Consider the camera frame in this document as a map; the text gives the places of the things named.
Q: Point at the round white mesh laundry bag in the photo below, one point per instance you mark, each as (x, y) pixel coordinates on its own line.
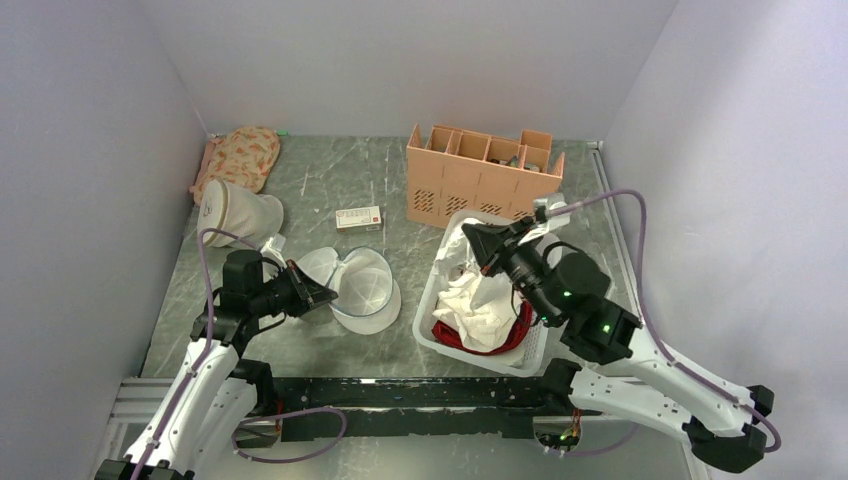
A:
(369, 298)

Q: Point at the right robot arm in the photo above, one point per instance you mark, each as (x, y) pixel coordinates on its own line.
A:
(621, 369)

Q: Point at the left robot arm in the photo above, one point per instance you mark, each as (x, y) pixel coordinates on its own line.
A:
(218, 390)

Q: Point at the items inside organizer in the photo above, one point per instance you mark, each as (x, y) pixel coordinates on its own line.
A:
(514, 162)

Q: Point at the white cable conduit rail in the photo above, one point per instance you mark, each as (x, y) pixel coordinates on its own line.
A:
(594, 153)

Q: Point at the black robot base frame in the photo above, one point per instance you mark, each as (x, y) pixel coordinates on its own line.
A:
(303, 409)

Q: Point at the white bra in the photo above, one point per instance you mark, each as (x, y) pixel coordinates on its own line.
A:
(464, 288)

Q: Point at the peach plastic desk organizer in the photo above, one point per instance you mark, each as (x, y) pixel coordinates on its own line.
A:
(448, 171)

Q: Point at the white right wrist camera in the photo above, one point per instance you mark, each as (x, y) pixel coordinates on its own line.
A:
(545, 219)

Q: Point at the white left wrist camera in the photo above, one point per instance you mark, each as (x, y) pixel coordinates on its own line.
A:
(272, 248)

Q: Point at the floral fabric pouch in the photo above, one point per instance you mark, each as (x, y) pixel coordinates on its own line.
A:
(244, 157)

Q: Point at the white cardboard box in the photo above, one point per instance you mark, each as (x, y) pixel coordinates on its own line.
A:
(366, 219)

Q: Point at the red garment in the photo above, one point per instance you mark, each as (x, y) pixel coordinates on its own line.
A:
(496, 332)

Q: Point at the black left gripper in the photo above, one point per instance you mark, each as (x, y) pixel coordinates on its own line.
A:
(306, 298)

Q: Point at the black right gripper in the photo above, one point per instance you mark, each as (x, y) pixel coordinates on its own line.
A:
(490, 243)

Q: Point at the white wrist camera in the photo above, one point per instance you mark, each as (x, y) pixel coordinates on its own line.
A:
(545, 219)
(272, 248)

